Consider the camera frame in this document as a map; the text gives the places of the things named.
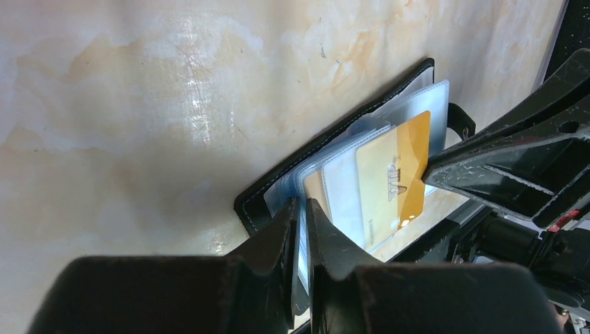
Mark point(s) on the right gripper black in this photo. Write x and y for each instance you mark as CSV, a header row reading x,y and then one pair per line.
x,y
541,175

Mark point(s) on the black leather card holder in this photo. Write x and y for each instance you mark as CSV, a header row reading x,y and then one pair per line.
x,y
334,153

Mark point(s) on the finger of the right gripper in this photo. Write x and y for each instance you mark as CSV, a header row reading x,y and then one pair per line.
x,y
566,86

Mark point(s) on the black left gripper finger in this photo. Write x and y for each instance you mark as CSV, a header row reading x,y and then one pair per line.
x,y
252,289

